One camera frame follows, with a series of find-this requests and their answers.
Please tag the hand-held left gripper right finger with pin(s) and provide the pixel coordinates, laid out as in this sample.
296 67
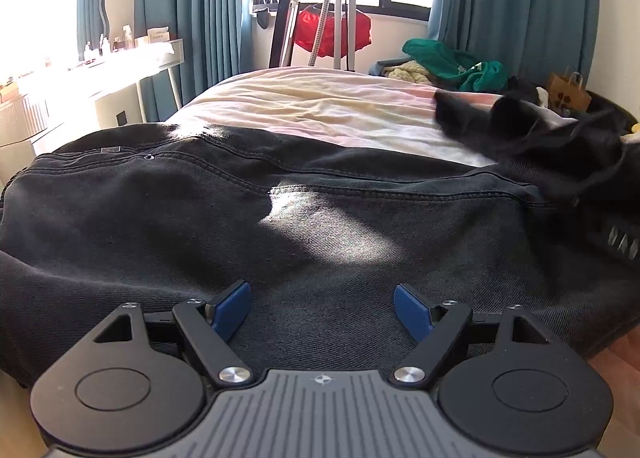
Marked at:
412 313

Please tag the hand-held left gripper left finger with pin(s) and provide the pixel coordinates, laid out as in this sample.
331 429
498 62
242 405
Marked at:
231 310

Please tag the black denim pants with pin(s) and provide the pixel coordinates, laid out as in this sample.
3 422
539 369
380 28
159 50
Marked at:
310 238

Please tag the black garment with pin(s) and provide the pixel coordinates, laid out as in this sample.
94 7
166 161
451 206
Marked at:
550 137

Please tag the brown paper bag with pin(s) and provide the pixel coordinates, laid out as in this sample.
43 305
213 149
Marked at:
567 92

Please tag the pastel bed sheet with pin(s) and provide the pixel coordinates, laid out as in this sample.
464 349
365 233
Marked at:
325 107

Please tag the cream knit garment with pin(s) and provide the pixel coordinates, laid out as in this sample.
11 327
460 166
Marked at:
407 71

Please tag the green garment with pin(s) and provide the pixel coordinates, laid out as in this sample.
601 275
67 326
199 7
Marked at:
440 55

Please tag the teal curtain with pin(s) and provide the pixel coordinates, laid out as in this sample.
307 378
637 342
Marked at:
200 12
510 2

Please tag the white dressing table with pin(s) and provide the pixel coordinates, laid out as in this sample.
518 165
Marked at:
100 77

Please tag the black folded board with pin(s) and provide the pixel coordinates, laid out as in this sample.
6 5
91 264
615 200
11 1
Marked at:
281 32

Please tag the white ribbed storage box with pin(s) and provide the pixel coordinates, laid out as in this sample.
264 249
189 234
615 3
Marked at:
22 112

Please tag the red cloth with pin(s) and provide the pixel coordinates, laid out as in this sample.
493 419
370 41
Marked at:
305 32

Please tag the black hanging item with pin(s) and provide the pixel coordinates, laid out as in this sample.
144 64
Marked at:
263 5

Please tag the garment steamer stand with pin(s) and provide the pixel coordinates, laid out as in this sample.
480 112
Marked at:
345 2

